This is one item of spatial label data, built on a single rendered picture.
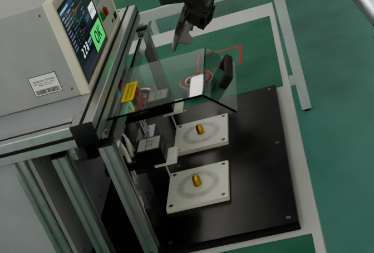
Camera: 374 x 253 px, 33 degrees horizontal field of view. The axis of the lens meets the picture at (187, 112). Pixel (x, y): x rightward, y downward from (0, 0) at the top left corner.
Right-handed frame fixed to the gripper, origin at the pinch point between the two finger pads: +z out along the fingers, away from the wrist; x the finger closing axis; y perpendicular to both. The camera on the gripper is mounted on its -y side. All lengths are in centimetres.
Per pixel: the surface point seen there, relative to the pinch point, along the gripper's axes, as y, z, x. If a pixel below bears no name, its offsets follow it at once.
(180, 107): 13.2, -2.2, -33.6
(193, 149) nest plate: 21.0, 4.8, -38.7
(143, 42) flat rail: -4.1, -9.5, -22.5
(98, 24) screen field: -8, -24, -45
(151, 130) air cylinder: 7.3, 8.1, -34.9
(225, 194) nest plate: 35, -3, -58
